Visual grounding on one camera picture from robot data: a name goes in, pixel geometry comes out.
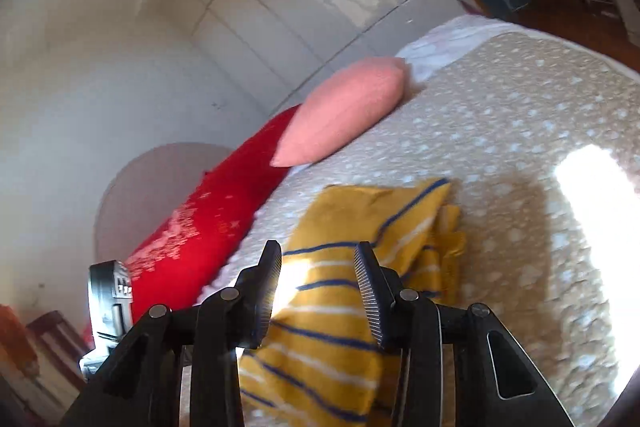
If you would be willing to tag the wooden chair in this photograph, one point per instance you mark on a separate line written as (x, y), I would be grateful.
(45, 357)

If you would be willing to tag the pink knit pillow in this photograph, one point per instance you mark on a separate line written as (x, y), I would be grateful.
(345, 112)

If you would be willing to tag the yellow striped knit sweater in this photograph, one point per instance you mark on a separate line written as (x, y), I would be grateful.
(330, 307)

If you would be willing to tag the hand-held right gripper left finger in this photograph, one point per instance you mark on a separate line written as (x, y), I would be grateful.
(264, 302)

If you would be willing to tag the grey padded headboard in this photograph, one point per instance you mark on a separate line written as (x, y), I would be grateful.
(150, 187)

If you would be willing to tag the grey spotted bedspread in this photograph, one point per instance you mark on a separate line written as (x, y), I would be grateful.
(500, 132)

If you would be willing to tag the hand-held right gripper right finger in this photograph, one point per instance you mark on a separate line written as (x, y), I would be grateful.
(371, 302)

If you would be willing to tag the white bed sheet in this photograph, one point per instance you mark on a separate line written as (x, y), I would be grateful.
(440, 44)

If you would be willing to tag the red embroidered pillow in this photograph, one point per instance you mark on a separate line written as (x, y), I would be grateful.
(215, 217)

